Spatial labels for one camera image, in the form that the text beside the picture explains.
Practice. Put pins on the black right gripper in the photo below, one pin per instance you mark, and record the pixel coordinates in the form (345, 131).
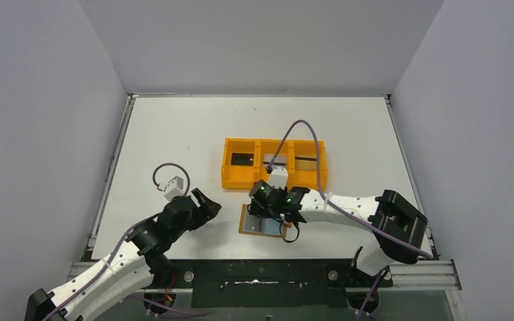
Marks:
(257, 205)

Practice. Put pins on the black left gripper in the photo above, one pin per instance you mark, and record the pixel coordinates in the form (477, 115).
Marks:
(196, 208)

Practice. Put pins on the orange leather card holder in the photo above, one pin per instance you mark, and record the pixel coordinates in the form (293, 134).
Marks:
(257, 228)

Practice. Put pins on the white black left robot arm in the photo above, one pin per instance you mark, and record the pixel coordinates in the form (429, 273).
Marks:
(137, 261)

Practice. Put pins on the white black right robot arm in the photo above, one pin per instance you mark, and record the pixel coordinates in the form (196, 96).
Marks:
(398, 227)

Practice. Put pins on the gold card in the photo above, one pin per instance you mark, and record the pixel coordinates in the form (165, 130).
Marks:
(305, 163)

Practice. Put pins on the silver card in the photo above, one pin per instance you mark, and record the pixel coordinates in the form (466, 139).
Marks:
(275, 161)

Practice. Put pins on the black card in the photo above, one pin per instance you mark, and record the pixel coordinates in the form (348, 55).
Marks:
(242, 159)

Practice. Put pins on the yellow right plastic bin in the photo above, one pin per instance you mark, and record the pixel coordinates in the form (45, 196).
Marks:
(307, 179)

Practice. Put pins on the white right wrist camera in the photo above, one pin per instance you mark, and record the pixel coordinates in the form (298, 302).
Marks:
(278, 178)

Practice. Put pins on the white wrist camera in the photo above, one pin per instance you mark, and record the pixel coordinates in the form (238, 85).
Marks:
(173, 188)
(278, 178)

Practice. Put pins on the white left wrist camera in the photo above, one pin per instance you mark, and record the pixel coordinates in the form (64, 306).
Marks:
(173, 188)

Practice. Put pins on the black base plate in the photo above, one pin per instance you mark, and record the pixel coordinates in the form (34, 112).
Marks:
(262, 283)

